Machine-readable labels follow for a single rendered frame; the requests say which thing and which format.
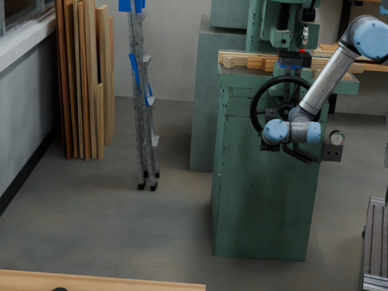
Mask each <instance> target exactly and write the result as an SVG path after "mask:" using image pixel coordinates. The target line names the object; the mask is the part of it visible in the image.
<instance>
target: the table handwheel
mask: <svg viewBox="0 0 388 291"><path fill-rule="evenodd" d="M284 82H290V83H296V84H297V85H296V87H295V89H294V91H293V93H292V95H291V97H290V98H289V100H288V101H287V102H285V101H284V97H280V96H276V97H275V98H276V101H277V103H278V108H277V113H279V115H280V116H281V117H282V118H288V116H289V112H290V111H291V110H292V109H293V107H292V105H291V104H292V102H293V99H294V97H295V96H296V94H297V92H298V90H299V89H300V87H301V86H302V87H304V88H305V89H306V90H309V88H310V86H311V85H312V84H311V83H309V82H308V81H307V80H305V79H302V78H301V77H297V76H292V75H283V76H277V77H274V78H271V79H269V80H268V81H266V82H265V83H263V84H262V85H261V86H260V87H259V88H258V89H257V91H256V92H255V94H254V95H253V97H252V100H251V104H250V108H249V114H250V118H251V122H252V125H253V127H254V128H255V130H256V131H257V132H260V131H261V130H263V128H262V126H261V125H260V124H259V121H258V118H257V114H265V111H266V110H256V109H257V105H258V101H259V99H260V97H261V96H262V94H263V93H264V92H265V91H266V90H267V89H268V88H270V87H272V86H273V85H276V84H278V83H284ZM321 110H322V108H320V110H319V111H318V113H317V114H316V116H315V117H314V118H313V120H312V121H313V122H318V121H319V119H320V115H321Z"/></svg>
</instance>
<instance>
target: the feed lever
mask: <svg viewBox="0 0 388 291"><path fill-rule="evenodd" d="M314 3H315V0H312V2H311V6H310V8H304V10H303V21H307V22H314V21H315V16H316V10H315V9H313V6H314Z"/></svg>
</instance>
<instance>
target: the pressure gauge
mask: <svg viewBox="0 0 388 291"><path fill-rule="evenodd" d="M337 138H338V139H337ZM329 139H330V141H331V143H332V144H333V147H334V148H335V147H336V146H338V145H340V144H342V143H343V142H344V140H345V136H344V134H343V133H342V132H341V131H340V130H334V131H332V132H331V133H330V135H329Z"/></svg>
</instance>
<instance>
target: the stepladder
mask: <svg viewBox="0 0 388 291"><path fill-rule="evenodd" d="M145 6H146V0H118V11H119V12H127V14H128V30H129V46H130V54H129V58H130V62H131V71H132V87H133V103H134V112H135V128H136V144H137V160H138V169H139V184H138V189H139V190H143V189H144V187H145V186H146V181H145V180H144V177H148V168H147V160H146V150H147V156H148V166H149V172H150V182H151V186H150V188H151V191H155V190H156V188H157V186H158V183H157V181H156V178H159V177H160V176H159V169H158V161H157V155H156V150H157V147H158V143H159V136H155V135H154V124H153V119H152V108H153V106H154V103H155V97H154V96H152V92H151V88H150V84H149V81H148V72H147V66H148V64H149V63H150V60H151V56H150V55H146V51H145V45H144V35H143V25H142V21H143V20H144V19H145V18H146V12H142V8H145ZM140 127H141V128H140ZM144 131H145V135H144ZM141 143H142V145H141ZM142 151H143V154H142ZM143 167H144V168H143Z"/></svg>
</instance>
